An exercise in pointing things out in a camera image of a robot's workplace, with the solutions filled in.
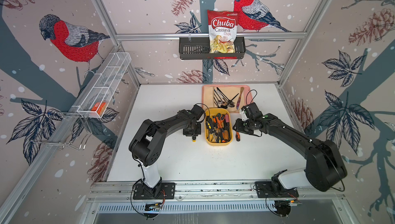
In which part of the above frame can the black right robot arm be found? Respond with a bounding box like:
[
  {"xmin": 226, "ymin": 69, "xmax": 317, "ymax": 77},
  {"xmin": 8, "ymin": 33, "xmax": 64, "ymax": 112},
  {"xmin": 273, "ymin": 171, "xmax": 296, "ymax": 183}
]
[{"xmin": 233, "ymin": 103, "xmax": 348, "ymax": 198}]

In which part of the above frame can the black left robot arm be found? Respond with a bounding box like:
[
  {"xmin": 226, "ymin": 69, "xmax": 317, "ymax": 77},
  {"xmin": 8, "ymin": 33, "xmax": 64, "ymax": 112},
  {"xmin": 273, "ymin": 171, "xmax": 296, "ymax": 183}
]
[{"xmin": 129, "ymin": 104, "xmax": 205, "ymax": 200}]

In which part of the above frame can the yellow plastic storage box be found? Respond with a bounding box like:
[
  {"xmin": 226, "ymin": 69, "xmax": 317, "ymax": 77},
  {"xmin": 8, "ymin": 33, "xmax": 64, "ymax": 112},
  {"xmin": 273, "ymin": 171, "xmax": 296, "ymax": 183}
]
[{"xmin": 204, "ymin": 108, "xmax": 233, "ymax": 146}]

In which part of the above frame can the orange black large screwdriver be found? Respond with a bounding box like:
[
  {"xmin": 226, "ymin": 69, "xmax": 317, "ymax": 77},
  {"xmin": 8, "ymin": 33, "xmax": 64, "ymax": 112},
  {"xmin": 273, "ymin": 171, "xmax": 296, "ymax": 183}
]
[{"xmin": 215, "ymin": 113, "xmax": 225, "ymax": 132}]

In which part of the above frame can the pink plastic tray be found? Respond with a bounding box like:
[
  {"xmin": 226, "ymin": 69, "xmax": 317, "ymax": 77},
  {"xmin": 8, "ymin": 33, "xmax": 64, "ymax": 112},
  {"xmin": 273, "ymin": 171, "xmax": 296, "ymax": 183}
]
[{"xmin": 202, "ymin": 84, "xmax": 256, "ymax": 114}]

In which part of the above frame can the black cutlery bundle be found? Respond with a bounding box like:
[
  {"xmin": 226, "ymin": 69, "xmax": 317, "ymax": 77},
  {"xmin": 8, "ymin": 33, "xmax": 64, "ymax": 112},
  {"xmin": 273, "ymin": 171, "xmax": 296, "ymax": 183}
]
[{"xmin": 213, "ymin": 88, "xmax": 239, "ymax": 109}]

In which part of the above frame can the red Chuba cassava chips bag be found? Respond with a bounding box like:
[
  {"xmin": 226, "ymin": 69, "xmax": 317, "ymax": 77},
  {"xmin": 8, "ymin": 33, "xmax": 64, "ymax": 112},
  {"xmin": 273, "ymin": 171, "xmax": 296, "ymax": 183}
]
[{"xmin": 207, "ymin": 10, "xmax": 239, "ymax": 54}]

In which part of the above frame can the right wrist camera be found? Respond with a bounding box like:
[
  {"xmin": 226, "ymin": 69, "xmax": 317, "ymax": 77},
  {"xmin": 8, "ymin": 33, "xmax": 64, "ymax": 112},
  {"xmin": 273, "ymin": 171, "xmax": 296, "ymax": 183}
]
[{"xmin": 239, "ymin": 103, "xmax": 263, "ymax": 121}]

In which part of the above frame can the wooden handled knife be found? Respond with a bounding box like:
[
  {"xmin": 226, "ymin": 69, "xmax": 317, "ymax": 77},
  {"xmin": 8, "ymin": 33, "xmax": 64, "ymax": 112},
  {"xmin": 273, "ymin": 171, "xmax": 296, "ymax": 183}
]
[{"xmin": 236, "ymin": 87, "xmax": 244, "ymax": 110}]

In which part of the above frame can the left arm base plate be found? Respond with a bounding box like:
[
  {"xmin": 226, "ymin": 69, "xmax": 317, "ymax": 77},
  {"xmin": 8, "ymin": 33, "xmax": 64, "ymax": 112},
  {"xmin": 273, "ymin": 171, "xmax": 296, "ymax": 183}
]
[{"xmin": 132, "ymin": 182, "xmax": 175, "ymax": 200}]

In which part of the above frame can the black wall basket shelf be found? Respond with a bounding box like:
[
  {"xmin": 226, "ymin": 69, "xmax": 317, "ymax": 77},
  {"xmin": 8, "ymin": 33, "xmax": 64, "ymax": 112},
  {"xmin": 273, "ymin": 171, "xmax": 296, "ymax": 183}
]
[{"xmin": 178, "ymin": 36, "xmax": 246, "ymax": 60}]

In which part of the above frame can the orange item in wire shelf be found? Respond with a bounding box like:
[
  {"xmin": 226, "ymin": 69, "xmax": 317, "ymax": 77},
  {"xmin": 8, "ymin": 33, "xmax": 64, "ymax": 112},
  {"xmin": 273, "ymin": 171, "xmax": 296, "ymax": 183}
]
[{"xmin": 91, "ymin": 102, "xmax": 108, "ymax": 116}]

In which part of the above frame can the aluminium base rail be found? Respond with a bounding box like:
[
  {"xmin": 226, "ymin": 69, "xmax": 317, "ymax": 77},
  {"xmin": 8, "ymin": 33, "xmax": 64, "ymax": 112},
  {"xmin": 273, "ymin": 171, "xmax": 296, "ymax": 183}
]
[{"xmin": 83, "ymin": 180, "xmax": 345, "ymax": 220}]

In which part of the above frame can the white wire mesh shelf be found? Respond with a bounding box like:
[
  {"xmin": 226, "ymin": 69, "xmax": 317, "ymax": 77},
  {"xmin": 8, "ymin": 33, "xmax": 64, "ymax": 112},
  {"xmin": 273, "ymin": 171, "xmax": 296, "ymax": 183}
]
[{"xmin": 76, "ymin": 52, "xmax": 131, "ymax": 119}]

